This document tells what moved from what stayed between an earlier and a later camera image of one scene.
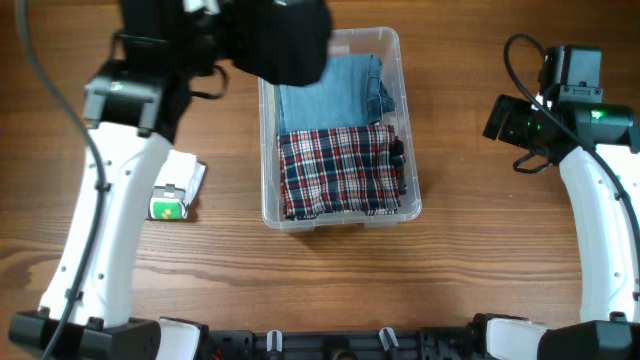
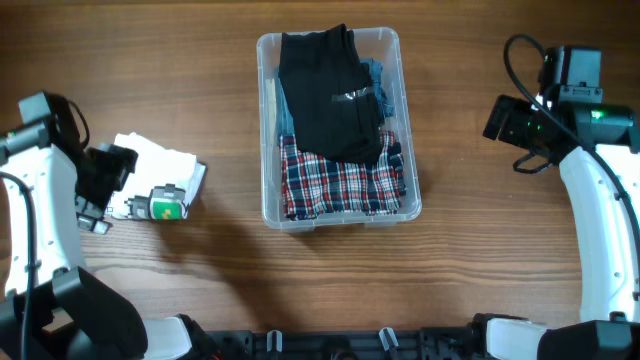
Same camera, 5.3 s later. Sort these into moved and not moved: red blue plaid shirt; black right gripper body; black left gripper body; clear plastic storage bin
Moved: black left gripper body
Not moved: black right gripper body; clear plastic storage bin; red blue plaid shirt
